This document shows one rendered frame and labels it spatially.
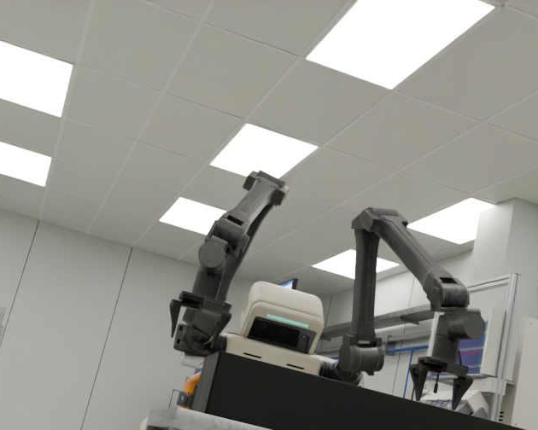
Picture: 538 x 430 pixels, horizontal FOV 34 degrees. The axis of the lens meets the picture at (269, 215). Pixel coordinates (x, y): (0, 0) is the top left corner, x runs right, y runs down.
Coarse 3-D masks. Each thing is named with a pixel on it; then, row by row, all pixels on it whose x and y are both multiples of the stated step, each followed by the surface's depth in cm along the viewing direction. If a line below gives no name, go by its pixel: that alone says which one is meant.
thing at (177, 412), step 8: (168, 408) 139; (176, 408) 129; (152, 416) 161; (160, 416) 148; (168, 416) 135; (176, 416) 127; (184, 416) 127; (192, 416) 128; (200, 416) 128; (208, 416) 128; (216, 416) 128; (152, 424) 157; (160, 424) 144; (168, 424) 132; (176, 424) 127; (184, 424) 127; (192, 424) 127; (200, 424) 128; (208, 424) 128; (216, 424) 128; (224, 424) 128; (232, 424) 129; (240, 424) 129; (248, 424) 129
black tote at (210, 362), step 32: (224, 352) 147; (224, 384) 146; (256, 384) 147; (288, 384) 148; (320, 384) 150; (224, 416) 145; (256, 416) 146; (288, 416) 147; (320, 416) 148; (352, 416) 150; (384, 416) 151; (416, 416) 152; (448, 416) 153
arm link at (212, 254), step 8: (208, 232) 195; (208, 240) 194; (216, 240) 186; (248, 240) 195; (200, 248) 186; (208, 248) 186; (216, 248) 186; (224, 248) 187; (240, 248) 194; (200, 256) 185; (208, 256) 185; (216, 256) 185; (224, 256) 186; (232, 256) 197; (208, 264) 185; (216, 264) 185; (224, 264) 191
